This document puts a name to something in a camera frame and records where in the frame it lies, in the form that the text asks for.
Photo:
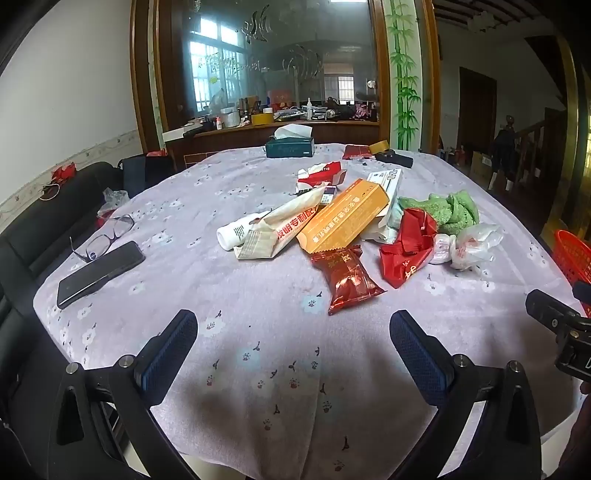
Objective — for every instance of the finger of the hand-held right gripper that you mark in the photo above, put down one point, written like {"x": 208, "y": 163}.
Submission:
{"x": 549, "y": 310}
{"x": 583, "y": 292}

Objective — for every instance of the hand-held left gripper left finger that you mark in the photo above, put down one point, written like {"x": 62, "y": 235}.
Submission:
{"x": 168, "y": 353}

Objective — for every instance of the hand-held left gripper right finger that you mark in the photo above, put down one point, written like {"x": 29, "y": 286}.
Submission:
{"x": 418, "y": 355}

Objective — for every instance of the red plastic basket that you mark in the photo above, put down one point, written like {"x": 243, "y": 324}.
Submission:
{"x": 572, "y": 254}

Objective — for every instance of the white plastic bag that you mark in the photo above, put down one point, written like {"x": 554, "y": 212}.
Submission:
{"x": 475, "y": 240}

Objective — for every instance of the dark red snack packet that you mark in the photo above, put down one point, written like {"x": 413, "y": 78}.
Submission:
{"x": 346, "y": 277}

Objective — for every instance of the red plastic wrapper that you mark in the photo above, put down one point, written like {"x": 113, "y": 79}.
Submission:
{"x": 406, "y": 249}

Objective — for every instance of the white plastic bottle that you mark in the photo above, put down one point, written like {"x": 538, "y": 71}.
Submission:
{"x": 231, "y": 233}

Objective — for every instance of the orange cardboard box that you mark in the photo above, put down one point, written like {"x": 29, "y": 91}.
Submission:
{"x": 341, "y": 217}

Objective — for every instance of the cream paper packet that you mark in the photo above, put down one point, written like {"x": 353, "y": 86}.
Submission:
{"x": 286, "y": 226}

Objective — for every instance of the long white box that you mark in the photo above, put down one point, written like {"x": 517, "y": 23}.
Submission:
{"x": 385, "y": 182}

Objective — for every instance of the red white box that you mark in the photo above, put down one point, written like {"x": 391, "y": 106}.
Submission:
{"x": 323, "y": 177}

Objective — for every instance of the black smartphone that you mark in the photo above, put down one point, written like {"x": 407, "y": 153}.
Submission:
{"x": 99, "y": 274}

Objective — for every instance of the eyeglasses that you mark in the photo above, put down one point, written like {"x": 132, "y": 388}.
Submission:
{"x": 98, "y": 244}

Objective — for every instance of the wooden staircase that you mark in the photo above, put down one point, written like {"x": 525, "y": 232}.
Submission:
{"x": 538, "y": 147}

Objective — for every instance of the gold pillar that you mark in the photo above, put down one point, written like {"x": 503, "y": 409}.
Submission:
{"x": 570, "y": 138}

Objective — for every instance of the dark jacket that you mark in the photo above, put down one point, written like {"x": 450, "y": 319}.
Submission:
{"x": 503, "y": 150}

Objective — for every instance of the clear plastic bag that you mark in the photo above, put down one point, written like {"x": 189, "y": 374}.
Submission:
{"x": 113, "y": 198}

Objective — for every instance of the dark blue bag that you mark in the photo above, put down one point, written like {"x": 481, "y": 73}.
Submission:
{"x": 138, "y": 175}

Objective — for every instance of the black sofa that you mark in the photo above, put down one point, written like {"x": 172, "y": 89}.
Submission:
{"x": 46, "y": 217}

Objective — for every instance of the black pouch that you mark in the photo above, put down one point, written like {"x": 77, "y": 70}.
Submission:
{"x": 395, "y": 158}

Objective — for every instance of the red ribbon bow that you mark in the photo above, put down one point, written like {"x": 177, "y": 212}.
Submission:
{"x": 63, "y": 173}

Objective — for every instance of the dark wooden door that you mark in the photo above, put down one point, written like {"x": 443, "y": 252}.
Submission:
{"x": 478, "y": 110}

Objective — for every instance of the brown tape roll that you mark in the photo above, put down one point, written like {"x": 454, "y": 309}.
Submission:
{"x": 378, "y": 146}

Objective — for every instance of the flat dark red packet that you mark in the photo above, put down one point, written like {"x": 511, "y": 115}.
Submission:
{"x": 356, "y": 151}

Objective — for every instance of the wooden counter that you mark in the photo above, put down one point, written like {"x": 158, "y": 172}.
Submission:
{"x": 231, "y": 138}

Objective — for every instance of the teal tissue box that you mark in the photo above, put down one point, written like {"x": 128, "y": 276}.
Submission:
{"x": 288, "y": 147}

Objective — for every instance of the white container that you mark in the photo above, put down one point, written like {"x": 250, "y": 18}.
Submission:
{"x": 230, "y": 117}

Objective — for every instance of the white spray bottle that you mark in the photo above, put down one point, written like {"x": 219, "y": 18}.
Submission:
{"x": 309, "y": 110}

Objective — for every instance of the bamboo painted panel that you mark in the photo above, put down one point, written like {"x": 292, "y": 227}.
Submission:
{"x": 405, "y": 78}

